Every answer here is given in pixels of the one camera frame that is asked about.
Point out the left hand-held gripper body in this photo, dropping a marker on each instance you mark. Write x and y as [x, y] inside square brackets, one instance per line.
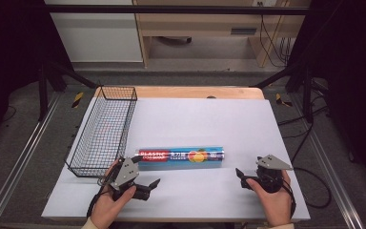
[126, 173]

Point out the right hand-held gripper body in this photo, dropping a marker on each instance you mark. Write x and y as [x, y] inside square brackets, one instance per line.
[270, 171]

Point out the blue plastic wrap box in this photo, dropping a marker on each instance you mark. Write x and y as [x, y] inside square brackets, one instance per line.
[181, 156]

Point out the person's right hand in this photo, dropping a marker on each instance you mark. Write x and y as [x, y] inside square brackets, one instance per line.
[274, 203]

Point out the person's left hand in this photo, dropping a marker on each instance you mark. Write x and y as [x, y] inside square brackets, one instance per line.
[108, 203]

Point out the white table mat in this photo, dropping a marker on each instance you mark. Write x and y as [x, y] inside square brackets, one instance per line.
[203, 127]

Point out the yellow black floor tape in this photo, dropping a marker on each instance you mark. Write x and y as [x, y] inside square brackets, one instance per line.
[281, 100]
[77, 99]

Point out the black metal stand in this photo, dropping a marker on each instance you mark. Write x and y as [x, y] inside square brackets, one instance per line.
[49, 86]
[298, 82]

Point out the wooden table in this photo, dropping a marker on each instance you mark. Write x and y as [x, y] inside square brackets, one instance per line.
[190, 92]

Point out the black curtain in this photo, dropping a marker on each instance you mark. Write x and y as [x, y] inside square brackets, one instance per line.
[9, 57]
[349, 79]

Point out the white cabinet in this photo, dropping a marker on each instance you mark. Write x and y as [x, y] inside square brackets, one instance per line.
[97, 35]

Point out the aluminium floor rail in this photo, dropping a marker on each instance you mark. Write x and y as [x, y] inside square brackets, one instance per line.
[16, 165]
[330, 171]

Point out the black horizontal frame bar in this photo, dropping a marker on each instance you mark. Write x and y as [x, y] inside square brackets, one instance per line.
[171, 9]

